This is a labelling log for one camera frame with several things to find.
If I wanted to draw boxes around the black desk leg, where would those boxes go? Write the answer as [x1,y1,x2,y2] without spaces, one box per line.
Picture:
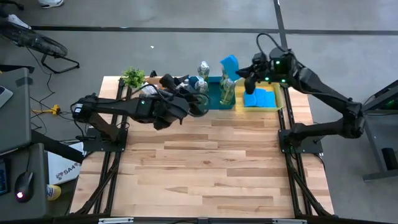
[30,129,85,164]

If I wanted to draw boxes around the yellow plastic bin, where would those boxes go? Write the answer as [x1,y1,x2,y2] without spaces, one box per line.
[234,78,283,113]

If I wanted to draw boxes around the black floor cables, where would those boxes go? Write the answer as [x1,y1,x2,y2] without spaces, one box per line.
[29,46,74,131]

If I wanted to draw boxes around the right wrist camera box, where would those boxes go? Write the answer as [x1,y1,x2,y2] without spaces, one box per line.
[252,52,266,65]

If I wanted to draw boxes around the small green potted plant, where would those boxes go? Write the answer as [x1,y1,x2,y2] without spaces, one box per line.
[121,66,147,90]

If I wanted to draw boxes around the black table frame rails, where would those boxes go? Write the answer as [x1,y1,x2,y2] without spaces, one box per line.
[67,77,129,216]
[277,79,336,218]

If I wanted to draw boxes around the black floor fan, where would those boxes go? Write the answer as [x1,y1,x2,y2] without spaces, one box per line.
[0,18,81,75]

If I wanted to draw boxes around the blue plastic bin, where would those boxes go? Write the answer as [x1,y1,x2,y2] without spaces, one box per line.
[188,76,236,111]

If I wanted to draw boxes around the black computer mouse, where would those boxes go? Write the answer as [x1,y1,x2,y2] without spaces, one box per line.
[14,170,35,203]

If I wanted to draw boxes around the grey desk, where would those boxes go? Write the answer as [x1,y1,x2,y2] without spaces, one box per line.
[0,142,50,221]
[0,67,32,156]

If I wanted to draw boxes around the grey metal stand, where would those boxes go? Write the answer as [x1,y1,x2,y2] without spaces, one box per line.
[347,80,398,182]

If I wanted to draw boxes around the black frame bar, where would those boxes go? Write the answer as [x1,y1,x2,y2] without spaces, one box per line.
[67,213,336,224]

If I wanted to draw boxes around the white cardboard box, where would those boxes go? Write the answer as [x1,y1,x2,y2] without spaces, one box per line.
[46,141,85,186]

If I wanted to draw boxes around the yellow power plug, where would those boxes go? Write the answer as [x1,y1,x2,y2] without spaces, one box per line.
[30,105,62,116]

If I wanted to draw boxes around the black computer green lights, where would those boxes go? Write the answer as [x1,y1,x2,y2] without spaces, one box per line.
[377,98,398,110]

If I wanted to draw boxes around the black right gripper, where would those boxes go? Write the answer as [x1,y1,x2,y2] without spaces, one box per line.
[236,52,273,95]

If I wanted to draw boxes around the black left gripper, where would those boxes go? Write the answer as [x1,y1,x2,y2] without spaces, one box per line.
[146,93,206,131]

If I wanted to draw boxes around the small black box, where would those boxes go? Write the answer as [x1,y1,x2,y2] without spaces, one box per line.
[381,147,398,171]

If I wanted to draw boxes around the silver metal bracket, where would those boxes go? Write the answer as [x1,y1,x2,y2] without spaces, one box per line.
[272,218,308,224]
[98,217,134,224]

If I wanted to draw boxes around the grey laptop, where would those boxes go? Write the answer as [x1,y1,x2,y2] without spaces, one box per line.
[0,85,14,109]

